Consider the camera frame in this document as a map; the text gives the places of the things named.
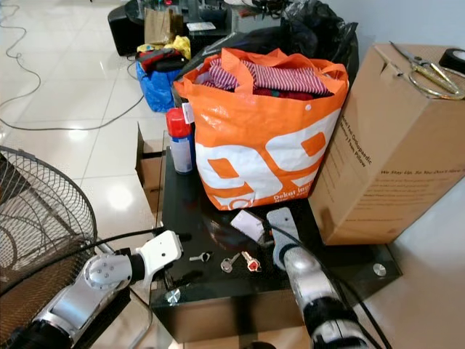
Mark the black garbage bag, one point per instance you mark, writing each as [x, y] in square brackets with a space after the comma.
[316, 22]

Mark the clear card holder white card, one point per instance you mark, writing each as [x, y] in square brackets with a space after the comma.
[247, 225]

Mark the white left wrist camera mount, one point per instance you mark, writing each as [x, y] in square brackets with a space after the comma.
[156, 251]

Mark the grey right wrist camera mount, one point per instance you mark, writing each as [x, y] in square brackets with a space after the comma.
[283, 229]

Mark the black speaker box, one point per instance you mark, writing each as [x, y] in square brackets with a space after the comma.
[123, 33]

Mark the white paper sheet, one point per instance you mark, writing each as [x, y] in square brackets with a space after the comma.
[200, 26]

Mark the small silver key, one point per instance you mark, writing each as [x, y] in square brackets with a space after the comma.
[200, 256]

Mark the black round object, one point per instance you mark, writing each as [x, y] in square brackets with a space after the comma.
[454, 62]

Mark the spray can with red cap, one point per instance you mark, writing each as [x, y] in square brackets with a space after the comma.
[179, 149]

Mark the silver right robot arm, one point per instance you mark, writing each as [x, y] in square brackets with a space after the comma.
[316, 280]

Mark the red dark clothes pile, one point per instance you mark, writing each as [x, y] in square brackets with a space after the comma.
[156, 57]

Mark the black glass table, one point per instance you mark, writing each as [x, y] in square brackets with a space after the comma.
[218, 302]

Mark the yellow cloth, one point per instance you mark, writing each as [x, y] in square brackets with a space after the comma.
[180, 45]

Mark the large brown cardboard box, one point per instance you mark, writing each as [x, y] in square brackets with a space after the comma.
[392, 160]

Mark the red white striped cloth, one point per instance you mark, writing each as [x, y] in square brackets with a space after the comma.
[290, 78]

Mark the blue plastic bag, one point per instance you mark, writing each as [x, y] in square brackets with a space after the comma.
[156, 91]

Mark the silver key with red tag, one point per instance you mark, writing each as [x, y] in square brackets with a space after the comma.
[251, 263]

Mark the small brown carton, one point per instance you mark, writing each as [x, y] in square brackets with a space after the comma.
[151, 174]

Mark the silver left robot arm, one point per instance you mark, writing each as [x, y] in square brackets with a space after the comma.
[98, 280]

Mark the orange white shopping bag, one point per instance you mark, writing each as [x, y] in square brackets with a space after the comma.
[261, 145]

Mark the brown paper bag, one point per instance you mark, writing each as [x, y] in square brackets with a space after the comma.
[161, 25]

